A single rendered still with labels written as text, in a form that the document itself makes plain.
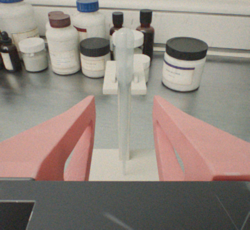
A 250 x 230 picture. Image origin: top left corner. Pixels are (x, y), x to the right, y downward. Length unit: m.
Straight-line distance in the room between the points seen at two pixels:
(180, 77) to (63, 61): 0.21
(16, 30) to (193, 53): 0.33
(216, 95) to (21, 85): 0.33
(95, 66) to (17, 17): 0.18
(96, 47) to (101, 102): 0.10
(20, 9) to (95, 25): 0.14
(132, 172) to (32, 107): 0.19
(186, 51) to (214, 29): 0.17
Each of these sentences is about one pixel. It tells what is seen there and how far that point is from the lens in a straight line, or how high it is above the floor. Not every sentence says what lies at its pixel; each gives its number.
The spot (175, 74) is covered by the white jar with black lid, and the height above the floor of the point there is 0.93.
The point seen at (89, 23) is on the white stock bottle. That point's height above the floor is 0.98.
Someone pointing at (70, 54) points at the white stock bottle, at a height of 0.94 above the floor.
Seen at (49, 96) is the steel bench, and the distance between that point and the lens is 0.40.
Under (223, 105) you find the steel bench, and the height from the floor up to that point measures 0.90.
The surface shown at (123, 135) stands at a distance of 0.21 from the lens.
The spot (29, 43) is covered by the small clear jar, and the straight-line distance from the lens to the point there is 0.47.
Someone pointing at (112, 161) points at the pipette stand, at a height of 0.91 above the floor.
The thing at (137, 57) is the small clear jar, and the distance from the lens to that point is 0.41.
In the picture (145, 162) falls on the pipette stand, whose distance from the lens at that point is 0.27.
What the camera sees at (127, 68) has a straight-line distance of 0.17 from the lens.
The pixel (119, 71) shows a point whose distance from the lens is 0.17.
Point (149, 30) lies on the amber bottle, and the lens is 0.48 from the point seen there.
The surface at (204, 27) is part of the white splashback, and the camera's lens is 0.53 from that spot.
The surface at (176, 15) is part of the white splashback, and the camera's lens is 0.52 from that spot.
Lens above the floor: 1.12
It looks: 36 degrees down
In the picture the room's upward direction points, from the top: 1 degrees clockwise
